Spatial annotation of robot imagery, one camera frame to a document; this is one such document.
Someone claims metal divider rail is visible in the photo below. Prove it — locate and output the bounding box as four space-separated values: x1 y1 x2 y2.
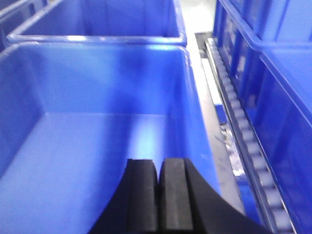
187 32 245 215

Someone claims blue bin behind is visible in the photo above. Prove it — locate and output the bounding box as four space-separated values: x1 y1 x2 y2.
7 0 187 47

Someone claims blue bin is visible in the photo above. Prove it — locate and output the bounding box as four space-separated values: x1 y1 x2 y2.
0 42 220 234
7 0 187 47

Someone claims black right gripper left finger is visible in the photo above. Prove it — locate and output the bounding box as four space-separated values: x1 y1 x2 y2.
90 159 158 234

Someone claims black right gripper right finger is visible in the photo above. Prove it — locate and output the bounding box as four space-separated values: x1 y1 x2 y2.
159 158 269 234

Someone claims right roller track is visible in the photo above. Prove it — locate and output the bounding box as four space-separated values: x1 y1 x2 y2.
205 38 295 234

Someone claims right side blue crate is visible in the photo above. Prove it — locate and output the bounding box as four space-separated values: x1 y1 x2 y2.
214 0 312 234

